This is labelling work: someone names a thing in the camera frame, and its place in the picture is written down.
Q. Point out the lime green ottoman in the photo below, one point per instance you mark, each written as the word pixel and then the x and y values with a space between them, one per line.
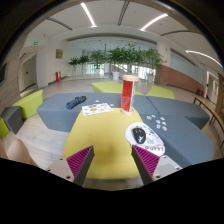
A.
pixel 30 103

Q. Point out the green exit sign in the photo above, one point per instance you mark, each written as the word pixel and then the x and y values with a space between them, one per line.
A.
pixel 35 43

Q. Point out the row of potted green plants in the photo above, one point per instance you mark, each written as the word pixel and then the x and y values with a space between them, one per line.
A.
pixel 116 56

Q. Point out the olive wall plaque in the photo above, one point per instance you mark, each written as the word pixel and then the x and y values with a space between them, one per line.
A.
pixel 59 53

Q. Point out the red fire extinguisher box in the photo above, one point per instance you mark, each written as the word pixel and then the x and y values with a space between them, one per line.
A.
pixel 58 76

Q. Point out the long ceiling light strips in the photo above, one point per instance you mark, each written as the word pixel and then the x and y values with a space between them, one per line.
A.
pixel 88 15

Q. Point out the black computer mouse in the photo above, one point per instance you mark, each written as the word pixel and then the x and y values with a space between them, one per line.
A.
pixel 139 135

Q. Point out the person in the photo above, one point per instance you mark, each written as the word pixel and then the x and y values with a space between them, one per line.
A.
pixel 20 153

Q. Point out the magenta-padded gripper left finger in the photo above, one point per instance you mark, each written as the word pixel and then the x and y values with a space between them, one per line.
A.
pixel 61 168

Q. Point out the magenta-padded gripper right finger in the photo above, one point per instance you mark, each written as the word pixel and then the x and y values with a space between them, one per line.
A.
pixel 166 166

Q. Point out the dark grey ottoman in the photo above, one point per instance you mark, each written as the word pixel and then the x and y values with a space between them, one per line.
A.
pixel 11 120

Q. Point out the white printed sticker sheet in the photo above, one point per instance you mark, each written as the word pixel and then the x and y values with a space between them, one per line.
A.
pixel 97 109

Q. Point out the round white printed mouse pad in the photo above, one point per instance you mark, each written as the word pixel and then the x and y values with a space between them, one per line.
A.
pixel 153 141

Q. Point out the folded dark blue umbrella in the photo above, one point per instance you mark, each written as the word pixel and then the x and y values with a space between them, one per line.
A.
pixel 75 102

